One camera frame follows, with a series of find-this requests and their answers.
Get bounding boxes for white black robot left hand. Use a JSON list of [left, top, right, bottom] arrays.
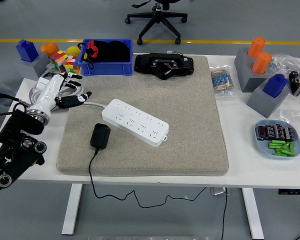
[[27, 72, 93, 116]]

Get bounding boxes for black plug adapter with cord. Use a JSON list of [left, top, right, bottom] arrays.
[[88, 123, 208, 209]]

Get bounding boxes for white power strip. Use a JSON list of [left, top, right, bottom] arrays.
[[101, 98, 170, 148]]

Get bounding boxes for white small box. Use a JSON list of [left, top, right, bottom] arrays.
[[37, 76, 50, 89]]

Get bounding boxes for grey block holder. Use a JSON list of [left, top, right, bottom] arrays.
[[246, 82, 291, 119], [13, 52, 51, 81]]

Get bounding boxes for tilted colourful puzzle cube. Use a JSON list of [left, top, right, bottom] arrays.
[[49, 50, 68, 74]]

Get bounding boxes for upright colourful puzzle cube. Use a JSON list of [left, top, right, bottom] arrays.
[[63, 55, 81, 75]]

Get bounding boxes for orange fruit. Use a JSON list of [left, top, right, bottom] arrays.
[[40, 42, 60, 56]]

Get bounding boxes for yellow lemon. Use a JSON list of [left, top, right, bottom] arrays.
[[65, 46, 81, 56]]

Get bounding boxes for blue plastic bin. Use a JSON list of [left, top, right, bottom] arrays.
[[79, 38, 134, 77]]

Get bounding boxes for black electronic module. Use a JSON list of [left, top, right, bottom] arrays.
[[134, 52, 195, 81]]

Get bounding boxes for grey-brown mat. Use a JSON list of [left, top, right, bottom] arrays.
[[55, 55, 230, 177]]

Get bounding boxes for white table leg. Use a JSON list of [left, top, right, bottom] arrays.
[[61, 184, 83, 236], [241, 187, 265, 240]]

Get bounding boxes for black office chair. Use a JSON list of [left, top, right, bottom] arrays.
[[124, 0, 188, 46]]

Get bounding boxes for bag of resistors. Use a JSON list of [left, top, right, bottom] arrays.
[[209, 65, 239, 99]]

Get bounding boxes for grey holder two holes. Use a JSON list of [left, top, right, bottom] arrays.
[[233, 46, 272, 93]]

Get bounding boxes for orange cylinder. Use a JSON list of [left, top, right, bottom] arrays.
[[247, 36, 266, 59], [251, 51, 273, 75]]

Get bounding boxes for black capacitor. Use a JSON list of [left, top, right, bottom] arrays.
[[264, 124, 277, 140], [256, 125, 267, 141], [284, 127, 295, 142], [275, 123, 286, 140]]

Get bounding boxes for light blue plate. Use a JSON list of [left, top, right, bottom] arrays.
[[254, 119, 300, 160]]

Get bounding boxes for clear bag of screws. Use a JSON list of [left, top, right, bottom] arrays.
[[268, 53, 300, 76]]

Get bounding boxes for bag of black capacitors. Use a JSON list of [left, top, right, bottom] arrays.
[[288, 70, 300, 97]]

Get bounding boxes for black table control box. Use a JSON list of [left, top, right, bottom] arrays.
[[277, 188, 300, 196]]

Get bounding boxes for black drawstring pouch red trim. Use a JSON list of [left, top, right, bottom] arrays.
[[77, 39, 131, 70]]

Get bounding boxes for silver bracket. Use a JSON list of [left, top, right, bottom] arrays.
[[209, 187, 231, 196]]

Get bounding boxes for black floor cable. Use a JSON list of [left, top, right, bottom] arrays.
[[221, 187, 229, 240]]

